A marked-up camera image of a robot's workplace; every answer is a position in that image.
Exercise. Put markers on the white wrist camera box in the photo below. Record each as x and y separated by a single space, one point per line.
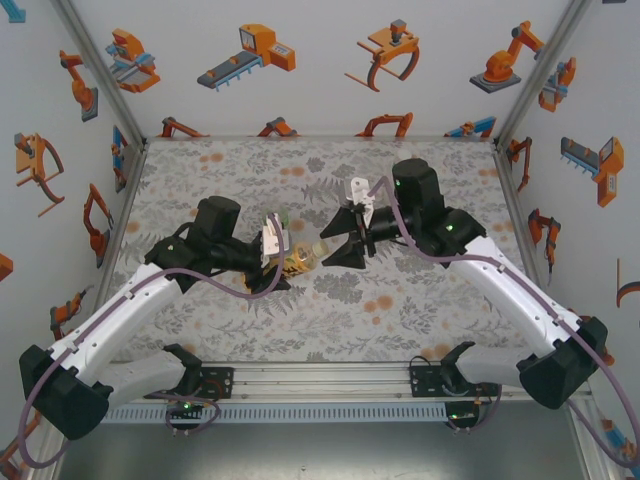
361 192
272 242

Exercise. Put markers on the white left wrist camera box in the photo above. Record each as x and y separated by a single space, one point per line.
272 242

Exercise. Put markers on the aluminium front rail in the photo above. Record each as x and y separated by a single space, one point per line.
320 382

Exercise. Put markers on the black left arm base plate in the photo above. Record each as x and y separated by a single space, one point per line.
220 382

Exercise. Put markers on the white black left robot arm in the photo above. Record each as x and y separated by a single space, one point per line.
120 310

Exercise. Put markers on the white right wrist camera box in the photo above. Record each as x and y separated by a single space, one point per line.
361 192

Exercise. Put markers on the small green label bottle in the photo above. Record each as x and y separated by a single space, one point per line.
286 220

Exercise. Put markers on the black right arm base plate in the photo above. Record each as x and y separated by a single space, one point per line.
422 382

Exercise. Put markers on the small green circuit board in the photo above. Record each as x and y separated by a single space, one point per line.
186 407
460 415

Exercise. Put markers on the yellow tea bottle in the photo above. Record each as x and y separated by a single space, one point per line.
300 257

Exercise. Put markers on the grey floral tablecloth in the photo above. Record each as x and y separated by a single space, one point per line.
280 340

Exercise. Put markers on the aluminium table side rail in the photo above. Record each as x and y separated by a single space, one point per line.
125 200
515 200

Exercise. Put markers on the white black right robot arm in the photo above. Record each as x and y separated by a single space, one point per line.
510 295

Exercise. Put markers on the aluminium frame post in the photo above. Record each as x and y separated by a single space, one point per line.
106 80
540 75

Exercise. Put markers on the white bottle cap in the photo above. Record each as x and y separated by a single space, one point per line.
404 154

